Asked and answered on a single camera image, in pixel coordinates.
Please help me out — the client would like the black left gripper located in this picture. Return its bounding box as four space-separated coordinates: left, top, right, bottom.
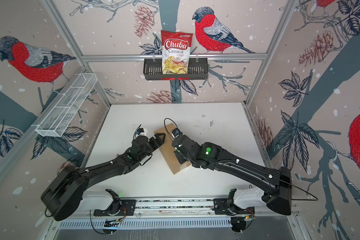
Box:
138 132 166 163

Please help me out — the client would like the brown cardboard express box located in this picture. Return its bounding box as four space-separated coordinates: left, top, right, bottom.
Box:
154 123 191 175

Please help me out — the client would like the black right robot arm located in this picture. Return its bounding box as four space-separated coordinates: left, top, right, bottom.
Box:
172 129 292 216

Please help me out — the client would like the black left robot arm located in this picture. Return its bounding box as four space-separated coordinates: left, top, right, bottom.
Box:
41 134 166 221

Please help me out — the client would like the Chuba cassava chips bag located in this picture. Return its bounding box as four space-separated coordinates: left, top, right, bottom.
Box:
161 31 193 74

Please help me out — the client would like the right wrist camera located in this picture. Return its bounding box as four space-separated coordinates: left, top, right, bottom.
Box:
172 128 182 139

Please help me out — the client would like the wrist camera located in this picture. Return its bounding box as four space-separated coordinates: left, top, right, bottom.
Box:
136 128 148 136
172 128 182 139

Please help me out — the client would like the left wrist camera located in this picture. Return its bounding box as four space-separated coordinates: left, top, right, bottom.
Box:
136 128 148 136

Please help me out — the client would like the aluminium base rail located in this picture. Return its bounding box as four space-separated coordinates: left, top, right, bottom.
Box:
70 194 281 218

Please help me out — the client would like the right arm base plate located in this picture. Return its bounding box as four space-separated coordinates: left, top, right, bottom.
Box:
212 198 255 216

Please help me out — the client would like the black wire wall basket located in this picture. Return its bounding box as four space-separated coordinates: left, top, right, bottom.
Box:
143 57 209 81

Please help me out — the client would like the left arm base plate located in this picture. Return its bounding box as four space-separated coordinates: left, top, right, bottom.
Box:
93 199 137 217

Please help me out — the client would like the white wire mesh shelf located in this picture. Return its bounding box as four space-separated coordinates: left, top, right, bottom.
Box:
36 73 98 137

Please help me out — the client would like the aluminium frame crossbar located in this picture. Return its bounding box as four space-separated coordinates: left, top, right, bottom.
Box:
81 53 268 63

